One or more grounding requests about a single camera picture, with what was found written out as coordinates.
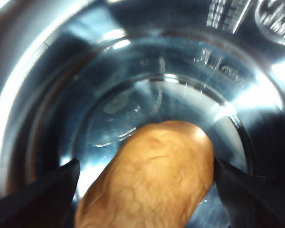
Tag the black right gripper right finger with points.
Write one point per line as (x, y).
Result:
(250, 202)

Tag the green electric steamer pot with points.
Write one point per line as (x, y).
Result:
(80, 78)

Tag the brown potato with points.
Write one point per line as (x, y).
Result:
(159, 178)

